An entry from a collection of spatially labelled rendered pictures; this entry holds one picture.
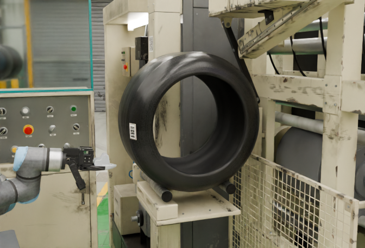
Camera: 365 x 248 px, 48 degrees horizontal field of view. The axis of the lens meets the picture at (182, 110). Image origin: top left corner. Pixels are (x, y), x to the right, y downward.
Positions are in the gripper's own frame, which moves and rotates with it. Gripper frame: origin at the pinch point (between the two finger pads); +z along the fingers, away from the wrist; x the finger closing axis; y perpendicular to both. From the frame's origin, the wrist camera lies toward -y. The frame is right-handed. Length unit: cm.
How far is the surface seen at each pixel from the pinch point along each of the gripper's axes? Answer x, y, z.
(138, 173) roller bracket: 23.5, -8.4, 17.0
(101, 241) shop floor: 152, -99, 26
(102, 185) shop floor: 295, -96, 47
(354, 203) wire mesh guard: -61, 6, 65
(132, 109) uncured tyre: -8.4, 24.8, 3.5
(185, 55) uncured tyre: -8, 48, 22
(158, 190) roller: -5.7, -7.6, 18.5
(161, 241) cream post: 26, -43, 33
